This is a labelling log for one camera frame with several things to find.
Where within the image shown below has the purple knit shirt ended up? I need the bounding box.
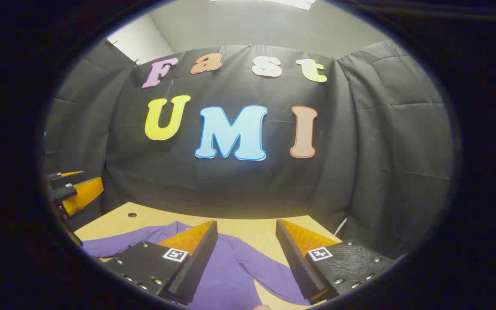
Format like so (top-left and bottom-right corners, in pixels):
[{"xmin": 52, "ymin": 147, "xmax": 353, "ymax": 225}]
[{"xmin": 82, "ymin": 221, "xmax": 313, "ymax": 310}]

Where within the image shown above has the black backdrop cloth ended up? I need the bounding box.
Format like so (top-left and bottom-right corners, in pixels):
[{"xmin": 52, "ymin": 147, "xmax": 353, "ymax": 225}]
[{"xmin": 43, "ymin": 39, "xmax": 454, "ymax": 259}]

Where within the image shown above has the white ceiling light panel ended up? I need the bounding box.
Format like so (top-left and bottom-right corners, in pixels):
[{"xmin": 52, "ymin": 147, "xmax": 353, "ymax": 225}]
[{"xmin": 211, "ymin": 0, "xmax": 317, "ymax": 11}]

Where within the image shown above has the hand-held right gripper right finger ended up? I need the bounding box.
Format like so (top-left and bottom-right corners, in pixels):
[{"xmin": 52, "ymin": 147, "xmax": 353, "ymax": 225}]
[{"xmin": 276, "ymin": 219, "xmax": 397, "ymax": 305}]

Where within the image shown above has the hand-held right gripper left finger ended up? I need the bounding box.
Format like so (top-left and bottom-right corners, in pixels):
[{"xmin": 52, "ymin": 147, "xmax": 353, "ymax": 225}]
[{"xmin": 102, "ymin": 220, "xmax": 218, "ymax": 305}]

